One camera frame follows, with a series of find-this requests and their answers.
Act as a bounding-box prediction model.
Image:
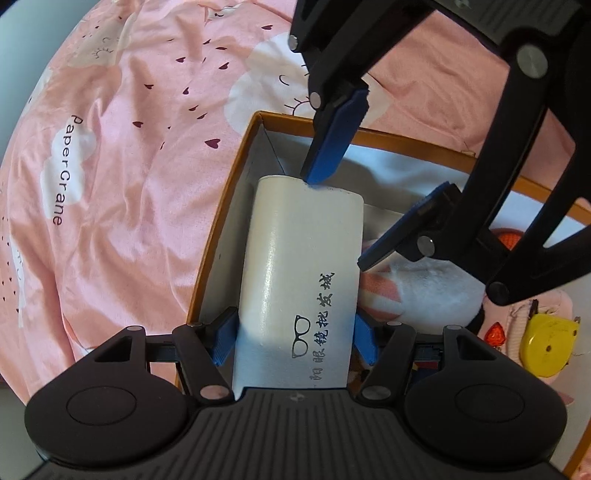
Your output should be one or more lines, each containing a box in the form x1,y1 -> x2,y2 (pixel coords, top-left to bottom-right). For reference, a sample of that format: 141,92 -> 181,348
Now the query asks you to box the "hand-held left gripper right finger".
353,309 -> 532,404

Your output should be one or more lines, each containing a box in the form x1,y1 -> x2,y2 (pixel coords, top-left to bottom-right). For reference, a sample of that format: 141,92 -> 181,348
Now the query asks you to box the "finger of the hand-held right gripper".
358,28 -> 591,306
290,0 -> 435,185

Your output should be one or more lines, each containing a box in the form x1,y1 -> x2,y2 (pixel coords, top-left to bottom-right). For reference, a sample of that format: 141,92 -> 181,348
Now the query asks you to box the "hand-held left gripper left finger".
60,307 -> 238,406

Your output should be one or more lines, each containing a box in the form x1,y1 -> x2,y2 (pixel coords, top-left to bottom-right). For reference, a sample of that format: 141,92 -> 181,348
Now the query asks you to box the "pink striped plush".
358,272 -> 402,319

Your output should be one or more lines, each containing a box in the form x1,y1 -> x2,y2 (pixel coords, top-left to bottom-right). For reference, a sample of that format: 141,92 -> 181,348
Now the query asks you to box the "orange cardboard box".
187,110 -> 591,480

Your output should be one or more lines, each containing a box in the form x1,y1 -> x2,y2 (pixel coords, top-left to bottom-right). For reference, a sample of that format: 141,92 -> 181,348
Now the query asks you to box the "orange crochet fruit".
492,228 -> 527,252

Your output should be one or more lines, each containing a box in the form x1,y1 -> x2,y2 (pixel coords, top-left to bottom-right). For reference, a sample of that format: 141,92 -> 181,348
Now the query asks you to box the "cream glasses case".
231,174 -> 365,400

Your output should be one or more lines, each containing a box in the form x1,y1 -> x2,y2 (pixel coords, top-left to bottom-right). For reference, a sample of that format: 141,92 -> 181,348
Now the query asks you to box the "pink zip pouch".
475,286 -> 575,407

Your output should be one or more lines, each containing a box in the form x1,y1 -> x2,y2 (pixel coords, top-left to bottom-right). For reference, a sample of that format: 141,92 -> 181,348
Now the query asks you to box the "yellow tape measure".
519,311 -> 583,379

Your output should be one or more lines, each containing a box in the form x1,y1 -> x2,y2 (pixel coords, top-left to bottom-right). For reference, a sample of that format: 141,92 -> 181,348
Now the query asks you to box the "pink cloud print duvet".
0,0 -> 591,407

